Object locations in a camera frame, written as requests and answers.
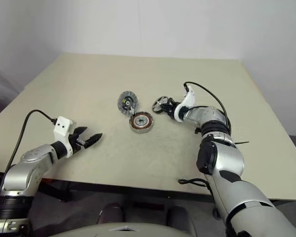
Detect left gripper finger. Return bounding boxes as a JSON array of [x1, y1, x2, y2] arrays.
[[72, 125, 89, 139], [84, 132, 104, 149]]

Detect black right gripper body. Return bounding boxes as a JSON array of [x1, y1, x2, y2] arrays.
[[163, 99, 180, 117]]

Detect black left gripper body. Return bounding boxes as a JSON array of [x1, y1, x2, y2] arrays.
[[68, 134, 89, 156]]

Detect black rotor ring silver spokes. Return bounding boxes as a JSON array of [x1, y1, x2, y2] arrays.
[[151, 96, 172, 115]]

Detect copper wound stator ring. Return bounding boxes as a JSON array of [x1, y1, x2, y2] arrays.
[[129, 112, 154, 134]]

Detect silver motor cover circuit board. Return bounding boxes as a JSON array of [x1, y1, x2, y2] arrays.
[[117, 90, 140, 116]]

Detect dark rounded shape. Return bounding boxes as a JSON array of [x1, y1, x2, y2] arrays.
[[100, 202, 126, 224]]

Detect grey robot torso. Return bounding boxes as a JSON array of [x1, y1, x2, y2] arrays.
[[49, 221, 188, 237]]

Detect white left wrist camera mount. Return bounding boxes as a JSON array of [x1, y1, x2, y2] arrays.
[[53, 116, 76, 158]]

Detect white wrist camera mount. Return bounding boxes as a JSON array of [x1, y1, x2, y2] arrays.
[[174, 86, 196, 123], [53, 116, 76, 158]]

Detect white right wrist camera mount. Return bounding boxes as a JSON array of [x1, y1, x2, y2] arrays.
[[174, 86, 196, 123]]

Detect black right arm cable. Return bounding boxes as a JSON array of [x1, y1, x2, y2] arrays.
[[179, 81, 235, 196]]

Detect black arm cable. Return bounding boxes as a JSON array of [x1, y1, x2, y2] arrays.
[[0, 110, 58, 210], [179, 81, 235, 196]]

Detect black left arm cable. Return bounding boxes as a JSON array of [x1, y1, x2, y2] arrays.
[[0, 110, 58, 210]]

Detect black table frame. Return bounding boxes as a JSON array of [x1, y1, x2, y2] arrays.
[[38, 179, 227, 218]]

